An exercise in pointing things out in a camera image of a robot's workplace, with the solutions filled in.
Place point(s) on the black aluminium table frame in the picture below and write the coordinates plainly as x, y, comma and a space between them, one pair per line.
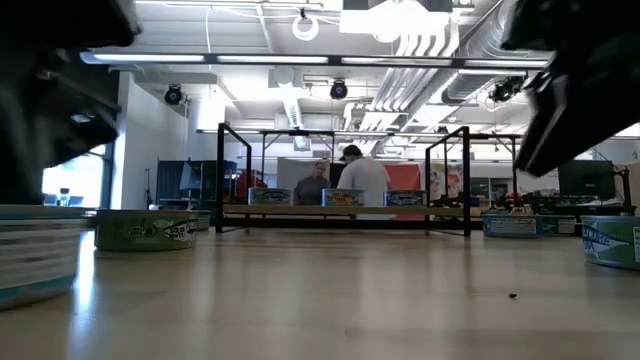
325, 223

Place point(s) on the silver ventilation duct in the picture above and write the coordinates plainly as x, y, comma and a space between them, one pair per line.
475, 65

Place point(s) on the person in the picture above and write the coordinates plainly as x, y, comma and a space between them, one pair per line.
365, 175
310, 189

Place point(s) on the gold lid green tuna can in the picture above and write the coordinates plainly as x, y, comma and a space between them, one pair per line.
145, 231

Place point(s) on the black background rig frame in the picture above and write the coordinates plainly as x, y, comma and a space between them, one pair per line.
263, 160

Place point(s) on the black computer monitor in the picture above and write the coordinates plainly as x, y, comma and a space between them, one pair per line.
585, 179

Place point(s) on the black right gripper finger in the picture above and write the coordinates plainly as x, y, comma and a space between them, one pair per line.
585, 115

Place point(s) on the green label tuna can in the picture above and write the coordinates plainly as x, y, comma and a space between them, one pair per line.
612, 245
270, 196

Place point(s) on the teal yellowfin tuna can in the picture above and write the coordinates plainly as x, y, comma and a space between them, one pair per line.
510, 226
342, 198
35, 260

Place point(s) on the round black ceiling device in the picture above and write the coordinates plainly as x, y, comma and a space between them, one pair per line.
173, 94
338, 90

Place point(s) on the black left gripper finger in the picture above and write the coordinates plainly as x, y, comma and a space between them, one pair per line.
40, 130

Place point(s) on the black ceiling camera cluster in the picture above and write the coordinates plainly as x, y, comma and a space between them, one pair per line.
507, 89

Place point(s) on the dark blue cabinet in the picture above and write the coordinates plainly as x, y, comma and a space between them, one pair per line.
170, 182

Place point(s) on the long ceiling light bar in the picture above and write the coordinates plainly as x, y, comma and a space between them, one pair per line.
275, 59

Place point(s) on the cluttered black workbench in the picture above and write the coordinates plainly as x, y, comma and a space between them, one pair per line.
590, 210

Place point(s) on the colourful poster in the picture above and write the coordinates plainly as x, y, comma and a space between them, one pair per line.
447, 180

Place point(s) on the orange panel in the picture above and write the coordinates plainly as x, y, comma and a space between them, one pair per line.
407, 177

